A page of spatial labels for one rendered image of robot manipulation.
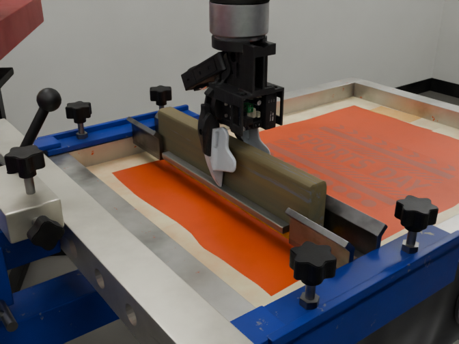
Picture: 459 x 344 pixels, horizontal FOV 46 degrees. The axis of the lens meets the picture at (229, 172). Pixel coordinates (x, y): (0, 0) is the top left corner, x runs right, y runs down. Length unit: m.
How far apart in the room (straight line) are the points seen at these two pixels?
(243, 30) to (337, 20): 3.23
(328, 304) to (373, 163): 0.48
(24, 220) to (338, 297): 0.33
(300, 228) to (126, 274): 0.23
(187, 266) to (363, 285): 0.19
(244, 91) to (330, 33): 3.19
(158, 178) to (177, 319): 0.46
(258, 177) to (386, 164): 0.33
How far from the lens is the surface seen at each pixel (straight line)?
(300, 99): 1.21
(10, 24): 1.65
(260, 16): 0.68
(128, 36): 2.92
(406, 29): 4.53
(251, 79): 0.67
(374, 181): 0.91
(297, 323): 0.51
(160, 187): 0.87
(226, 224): 0.76
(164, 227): 0.76
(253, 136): 0.76
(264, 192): 0.70
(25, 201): 0.60
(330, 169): 0.93
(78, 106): 0.94
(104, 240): 0.58
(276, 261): 0.68
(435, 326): 1.01
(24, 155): 0.59
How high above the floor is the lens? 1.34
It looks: 25 degrees down
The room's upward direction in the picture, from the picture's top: straight up
